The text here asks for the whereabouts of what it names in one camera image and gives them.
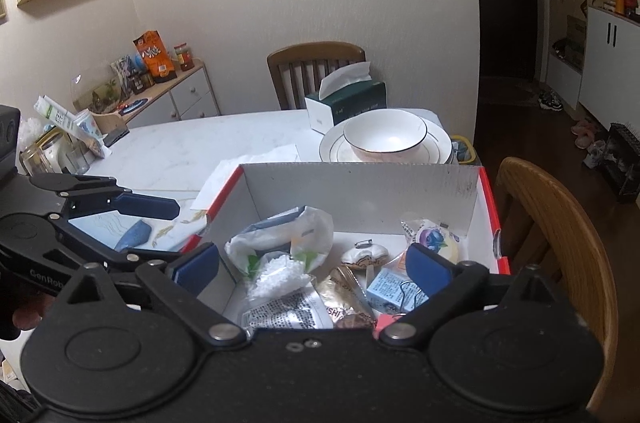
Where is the blueberry snack packet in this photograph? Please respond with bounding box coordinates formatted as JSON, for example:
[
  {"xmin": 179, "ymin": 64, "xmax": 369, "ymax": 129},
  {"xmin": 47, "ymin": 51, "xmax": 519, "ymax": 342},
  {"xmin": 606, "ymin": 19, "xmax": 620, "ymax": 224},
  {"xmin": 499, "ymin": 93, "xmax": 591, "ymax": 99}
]
[{"xmin": 400, "ymin": 218, "xmax": 461, "ymax": 264}]

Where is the white brown round pouch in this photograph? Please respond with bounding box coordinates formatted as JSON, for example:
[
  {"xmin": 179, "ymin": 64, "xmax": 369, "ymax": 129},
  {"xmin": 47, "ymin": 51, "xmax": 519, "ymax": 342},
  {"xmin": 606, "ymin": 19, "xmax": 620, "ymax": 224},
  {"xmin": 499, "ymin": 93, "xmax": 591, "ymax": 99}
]
[{"xmin": 341, "ymin": 239, "xmax": 390, "ymax": 270}]

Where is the green grey white pouch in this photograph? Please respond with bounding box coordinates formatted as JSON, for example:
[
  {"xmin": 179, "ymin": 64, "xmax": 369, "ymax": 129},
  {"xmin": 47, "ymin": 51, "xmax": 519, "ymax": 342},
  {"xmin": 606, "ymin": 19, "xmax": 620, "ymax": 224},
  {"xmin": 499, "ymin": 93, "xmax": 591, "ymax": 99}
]
[{"xmin": 224, "ymin": 206, "xmax": 334, "ymax": 303}]

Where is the silver printed foil packet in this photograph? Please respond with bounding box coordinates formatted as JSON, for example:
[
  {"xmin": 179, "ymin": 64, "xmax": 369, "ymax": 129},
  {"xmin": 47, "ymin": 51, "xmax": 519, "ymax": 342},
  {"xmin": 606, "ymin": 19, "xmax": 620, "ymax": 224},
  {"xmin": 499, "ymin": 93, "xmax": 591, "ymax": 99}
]
[{"xmin": 240, "ymin": 284, "xmax": 334, "ymax": 331}]

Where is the light blue small carton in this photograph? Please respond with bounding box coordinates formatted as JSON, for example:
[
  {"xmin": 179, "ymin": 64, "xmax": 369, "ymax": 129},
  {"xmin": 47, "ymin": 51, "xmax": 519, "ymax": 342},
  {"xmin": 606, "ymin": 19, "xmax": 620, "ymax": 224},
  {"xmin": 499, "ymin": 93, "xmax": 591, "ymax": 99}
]
[{"xmin": 366, "ymin": 268, "xmax": 428, "ymax": 315}]

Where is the pink binder clip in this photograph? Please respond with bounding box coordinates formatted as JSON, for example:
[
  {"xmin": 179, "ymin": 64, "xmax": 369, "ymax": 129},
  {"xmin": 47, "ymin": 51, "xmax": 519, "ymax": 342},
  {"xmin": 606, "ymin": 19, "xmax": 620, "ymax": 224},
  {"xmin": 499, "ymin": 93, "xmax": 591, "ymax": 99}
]
[{"xmin": 373, "ymin": 313, "xmax": 401, "ymax": 339}]

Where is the silver brown foil packet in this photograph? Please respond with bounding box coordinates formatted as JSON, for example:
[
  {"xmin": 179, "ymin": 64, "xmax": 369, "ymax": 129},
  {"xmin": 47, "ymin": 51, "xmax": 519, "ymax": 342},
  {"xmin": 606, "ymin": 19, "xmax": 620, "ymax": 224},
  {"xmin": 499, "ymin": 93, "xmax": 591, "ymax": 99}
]
[{"xmin": 314, "ymin": 265, "xmax": 376, "ymax": 330}]

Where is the clear drinking glass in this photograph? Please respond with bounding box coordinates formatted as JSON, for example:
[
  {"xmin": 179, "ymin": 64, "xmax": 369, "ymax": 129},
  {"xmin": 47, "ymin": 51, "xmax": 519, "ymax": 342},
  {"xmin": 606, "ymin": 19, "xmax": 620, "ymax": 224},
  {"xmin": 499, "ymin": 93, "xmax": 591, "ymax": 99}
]
[{"xmin": 63, "ymin": 142, "xmax": 89, "ymax": 175}]

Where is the green white wrapped package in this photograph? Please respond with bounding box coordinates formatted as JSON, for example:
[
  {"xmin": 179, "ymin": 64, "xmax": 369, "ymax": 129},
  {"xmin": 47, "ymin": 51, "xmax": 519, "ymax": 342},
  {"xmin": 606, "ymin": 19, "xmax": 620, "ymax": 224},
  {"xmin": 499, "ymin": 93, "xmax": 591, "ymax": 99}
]
[{"xmin": 34, "ymin": 96, "xmax": 112, "ymax": 159}]

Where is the tall glass jar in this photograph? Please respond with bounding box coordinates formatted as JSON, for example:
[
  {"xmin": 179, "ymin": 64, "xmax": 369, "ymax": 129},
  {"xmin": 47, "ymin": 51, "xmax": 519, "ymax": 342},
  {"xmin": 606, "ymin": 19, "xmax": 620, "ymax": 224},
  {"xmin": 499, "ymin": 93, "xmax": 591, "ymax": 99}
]
[{"xmin": 20, "ymin": 143, "xmax": 53, "ymax": 176}]

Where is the near light wooden chair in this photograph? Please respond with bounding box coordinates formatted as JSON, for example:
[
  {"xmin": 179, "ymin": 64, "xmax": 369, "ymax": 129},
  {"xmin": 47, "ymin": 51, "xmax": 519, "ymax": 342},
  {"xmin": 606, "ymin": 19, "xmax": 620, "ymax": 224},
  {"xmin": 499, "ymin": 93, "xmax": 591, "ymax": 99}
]
[{"xmin": 494, "ymin": 157, "xmax": 618, "ymax": 413}]

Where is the red white cardboard box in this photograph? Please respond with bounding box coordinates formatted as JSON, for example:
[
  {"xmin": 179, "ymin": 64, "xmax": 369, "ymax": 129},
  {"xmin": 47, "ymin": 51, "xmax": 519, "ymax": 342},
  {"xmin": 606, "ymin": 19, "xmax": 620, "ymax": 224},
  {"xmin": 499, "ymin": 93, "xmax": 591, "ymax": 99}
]
[{"xmin": 202, "ymin": 163, "xmax": 510, "ymax": 277}]

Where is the white drawer sideboard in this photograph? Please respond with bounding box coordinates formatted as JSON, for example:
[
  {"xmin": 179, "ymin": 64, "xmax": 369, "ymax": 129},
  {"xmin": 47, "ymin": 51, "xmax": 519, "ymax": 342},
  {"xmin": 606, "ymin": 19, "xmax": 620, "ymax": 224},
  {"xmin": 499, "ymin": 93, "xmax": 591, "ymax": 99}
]
[{"xmin": 93, "ymin": 59, "xmax": 221, "ymax": 134}]

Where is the yellow rimmed trash bin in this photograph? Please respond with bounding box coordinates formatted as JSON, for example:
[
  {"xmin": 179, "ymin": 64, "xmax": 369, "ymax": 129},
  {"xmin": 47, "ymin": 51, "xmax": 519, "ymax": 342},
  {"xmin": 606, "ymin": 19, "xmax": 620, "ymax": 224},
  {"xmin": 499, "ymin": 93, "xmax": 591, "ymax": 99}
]
[{"xmin": 450, "ymin": 135, "xmax": 477, "ymax": 165}]

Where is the red lidded jar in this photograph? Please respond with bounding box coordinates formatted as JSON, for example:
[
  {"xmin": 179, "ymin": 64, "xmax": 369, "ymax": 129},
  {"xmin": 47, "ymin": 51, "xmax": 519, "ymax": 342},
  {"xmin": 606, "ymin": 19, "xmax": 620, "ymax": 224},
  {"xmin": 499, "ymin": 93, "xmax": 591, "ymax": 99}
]
[{"xmin": 174, "ymin": 43, "xmax": 194, "ymax": 71}]

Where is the orange snack bag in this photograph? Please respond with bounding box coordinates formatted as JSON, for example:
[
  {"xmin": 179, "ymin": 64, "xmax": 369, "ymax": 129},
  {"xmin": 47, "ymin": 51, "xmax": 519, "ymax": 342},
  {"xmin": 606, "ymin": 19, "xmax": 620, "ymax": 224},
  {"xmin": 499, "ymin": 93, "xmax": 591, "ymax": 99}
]
[{"xmin": 134, "ymin": 30, "xmax": 177, "ymax": 83}]

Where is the white paper napkin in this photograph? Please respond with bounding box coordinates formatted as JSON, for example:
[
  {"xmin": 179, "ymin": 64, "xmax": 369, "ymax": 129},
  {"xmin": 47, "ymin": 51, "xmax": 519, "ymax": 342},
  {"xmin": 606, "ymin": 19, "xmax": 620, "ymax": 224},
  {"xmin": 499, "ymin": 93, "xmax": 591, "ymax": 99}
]
[{"xmin": 188, "ymin": 144, "xmax": 304, "ymax": 212}]

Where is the white ceramic bowl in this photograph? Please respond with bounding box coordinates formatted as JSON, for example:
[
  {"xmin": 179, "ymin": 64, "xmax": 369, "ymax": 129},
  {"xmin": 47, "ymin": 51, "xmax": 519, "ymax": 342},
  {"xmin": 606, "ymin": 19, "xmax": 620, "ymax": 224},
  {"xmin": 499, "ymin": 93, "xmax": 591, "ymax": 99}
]
[{"xmin": 343, "ymin": 109, "xmax": 428, "ymax": 163}]

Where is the white gold-rimmed plate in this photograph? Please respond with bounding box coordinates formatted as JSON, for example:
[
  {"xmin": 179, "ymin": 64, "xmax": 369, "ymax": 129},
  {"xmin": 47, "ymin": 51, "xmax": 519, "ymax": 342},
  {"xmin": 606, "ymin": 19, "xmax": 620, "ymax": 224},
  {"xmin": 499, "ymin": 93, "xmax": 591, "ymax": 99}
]
[{"xmin": 319, "ymin": 119, "xmax": 452, "ymax": 164}]

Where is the far dark wooden chair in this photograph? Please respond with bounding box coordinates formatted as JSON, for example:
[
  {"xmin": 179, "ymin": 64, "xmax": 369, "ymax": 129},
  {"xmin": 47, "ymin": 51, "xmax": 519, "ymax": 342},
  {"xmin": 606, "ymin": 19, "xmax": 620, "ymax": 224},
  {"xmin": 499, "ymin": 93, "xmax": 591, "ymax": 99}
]
[{"xmin": 266, "ymin": 41, "xmax": 366, "ymax": 110}]

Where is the green white tissue box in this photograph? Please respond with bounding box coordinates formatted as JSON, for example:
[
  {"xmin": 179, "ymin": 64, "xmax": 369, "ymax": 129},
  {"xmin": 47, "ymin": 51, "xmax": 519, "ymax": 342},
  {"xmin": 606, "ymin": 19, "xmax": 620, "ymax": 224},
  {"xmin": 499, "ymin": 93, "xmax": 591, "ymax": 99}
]
[{"xmin": 305, "ymin": 61, "xmax": 387, "ymax": 135}]

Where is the black wire rack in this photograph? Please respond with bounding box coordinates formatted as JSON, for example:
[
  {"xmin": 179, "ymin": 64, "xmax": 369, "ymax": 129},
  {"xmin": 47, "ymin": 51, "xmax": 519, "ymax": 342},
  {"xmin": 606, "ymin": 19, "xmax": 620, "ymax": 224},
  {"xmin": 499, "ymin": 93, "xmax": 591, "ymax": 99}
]
[{"xmin": 601, "ymin": 122, "xmax": 640, "ymax": 203}]

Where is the white cabinet with black handles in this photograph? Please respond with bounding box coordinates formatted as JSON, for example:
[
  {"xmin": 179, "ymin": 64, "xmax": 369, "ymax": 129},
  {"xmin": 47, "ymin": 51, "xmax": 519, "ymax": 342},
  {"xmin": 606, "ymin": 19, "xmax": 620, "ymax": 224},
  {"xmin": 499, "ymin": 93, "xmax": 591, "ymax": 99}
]
[{"xmin": 579, "ymin": 7, "xmax": 640, "ymax": 133}]

